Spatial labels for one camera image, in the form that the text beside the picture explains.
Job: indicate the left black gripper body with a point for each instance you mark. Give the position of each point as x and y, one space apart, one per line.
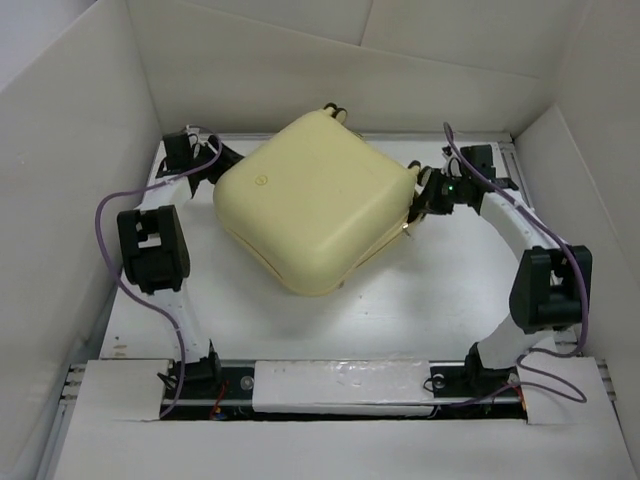
204 154

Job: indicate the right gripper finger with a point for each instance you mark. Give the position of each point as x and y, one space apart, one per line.
422 191
417 211

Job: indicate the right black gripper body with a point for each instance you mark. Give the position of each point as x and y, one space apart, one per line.
443 191

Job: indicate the yellow hard-shell suitcase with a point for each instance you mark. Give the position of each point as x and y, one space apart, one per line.
315 202

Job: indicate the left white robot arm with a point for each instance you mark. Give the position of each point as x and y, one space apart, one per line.
157 261

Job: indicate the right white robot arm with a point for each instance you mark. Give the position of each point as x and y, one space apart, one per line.
550 291

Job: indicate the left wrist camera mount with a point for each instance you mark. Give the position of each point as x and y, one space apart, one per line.
197 136

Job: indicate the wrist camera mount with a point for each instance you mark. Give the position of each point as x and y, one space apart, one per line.
197 136
480 157

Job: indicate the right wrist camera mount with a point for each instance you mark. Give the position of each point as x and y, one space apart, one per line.
480 157

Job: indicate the white foam block on rail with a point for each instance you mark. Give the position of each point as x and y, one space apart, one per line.
367 387

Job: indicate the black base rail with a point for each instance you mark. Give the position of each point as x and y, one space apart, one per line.
233 402

